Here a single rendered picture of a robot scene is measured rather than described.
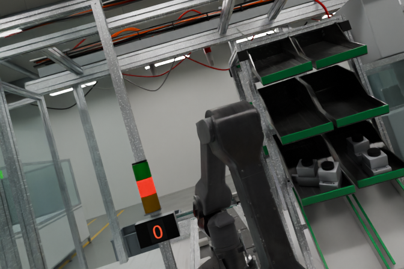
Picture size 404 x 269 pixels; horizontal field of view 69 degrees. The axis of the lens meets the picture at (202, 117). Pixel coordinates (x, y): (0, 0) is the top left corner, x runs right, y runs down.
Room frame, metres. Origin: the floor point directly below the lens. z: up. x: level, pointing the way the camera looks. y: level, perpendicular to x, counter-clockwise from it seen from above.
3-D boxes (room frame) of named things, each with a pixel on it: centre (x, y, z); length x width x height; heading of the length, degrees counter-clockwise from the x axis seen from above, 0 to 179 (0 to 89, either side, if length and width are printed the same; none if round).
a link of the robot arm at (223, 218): (0.64, 0.03, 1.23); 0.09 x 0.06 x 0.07; 18
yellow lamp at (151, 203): (0.91, 0.23, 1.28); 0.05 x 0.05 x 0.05
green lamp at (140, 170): (0.91, 0.23, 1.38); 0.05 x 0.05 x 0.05
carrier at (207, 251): (1.31, 0.06, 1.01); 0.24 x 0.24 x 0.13; 3
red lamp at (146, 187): (0.91, 0.23, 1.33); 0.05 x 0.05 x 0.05
